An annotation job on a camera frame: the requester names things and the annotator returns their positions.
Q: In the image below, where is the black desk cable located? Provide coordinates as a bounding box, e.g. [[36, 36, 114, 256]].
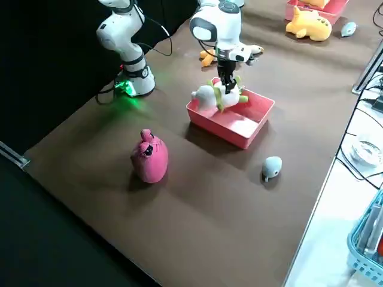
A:
[[335, 71, 383, 190]]

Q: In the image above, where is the aluminium profile post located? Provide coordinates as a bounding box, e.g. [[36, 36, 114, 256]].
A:
[[351, 38, 383, 93]]

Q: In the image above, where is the aluminium frame corner post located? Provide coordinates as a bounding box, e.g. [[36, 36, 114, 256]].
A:
[[0, 141, 31, 168]]

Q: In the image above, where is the pink plastic box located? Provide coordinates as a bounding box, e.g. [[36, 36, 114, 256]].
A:
[[284, 0, 349, 25], [186, 77, 275, 150]]

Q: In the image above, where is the yellow doll with white shirt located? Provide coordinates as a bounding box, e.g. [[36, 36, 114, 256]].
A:
[[299, 0, 330, 9]]

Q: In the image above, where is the yellow dog doll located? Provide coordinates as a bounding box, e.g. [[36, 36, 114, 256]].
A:
[[285, 5, 333, 41]]

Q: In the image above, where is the blue plastic basket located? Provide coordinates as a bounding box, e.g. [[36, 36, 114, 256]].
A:
[[348, 188, 383, 285]]

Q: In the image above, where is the white goose doll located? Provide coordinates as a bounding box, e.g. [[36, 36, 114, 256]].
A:
[[199, 44, 265, 68]]

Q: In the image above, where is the white desk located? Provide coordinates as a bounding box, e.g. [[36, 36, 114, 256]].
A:
[[284, 47, 383, 287]]

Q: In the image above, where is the clear glass bowl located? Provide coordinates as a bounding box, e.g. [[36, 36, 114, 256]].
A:
[[351, 140, 382, 165]]

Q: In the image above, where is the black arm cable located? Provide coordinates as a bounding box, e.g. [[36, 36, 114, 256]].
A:
[[131, 0, 174, 57]]

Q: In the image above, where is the pink pig plush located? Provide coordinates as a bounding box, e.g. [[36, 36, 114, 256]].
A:
[[130, 129, 169, 184]]

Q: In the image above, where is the small blue-grey plush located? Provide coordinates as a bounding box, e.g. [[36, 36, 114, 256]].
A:
[[341, 21, 357, 38], [262, 155, 282, 183]]

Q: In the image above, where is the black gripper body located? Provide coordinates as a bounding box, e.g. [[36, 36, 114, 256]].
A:
[[217, 59, 237, 75]]

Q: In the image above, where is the white doll with green scarf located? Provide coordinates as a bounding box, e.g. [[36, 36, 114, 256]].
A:
[[191, 76, 251, 117]]

